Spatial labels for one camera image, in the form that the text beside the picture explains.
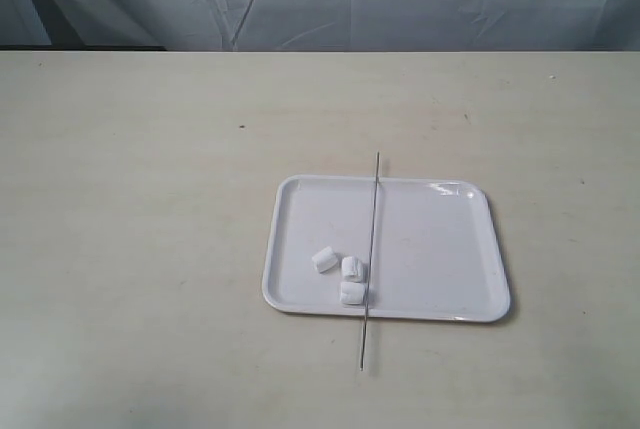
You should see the white marshmallow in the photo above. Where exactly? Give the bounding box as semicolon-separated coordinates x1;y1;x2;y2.
341;256;365;283
339;281;366;306
311;246;339;273

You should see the white rectangular plastic tray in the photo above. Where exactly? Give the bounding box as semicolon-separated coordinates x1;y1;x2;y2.
262;175;511;323

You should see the thin metal skewer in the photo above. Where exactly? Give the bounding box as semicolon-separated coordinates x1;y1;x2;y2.
358;151;381;372

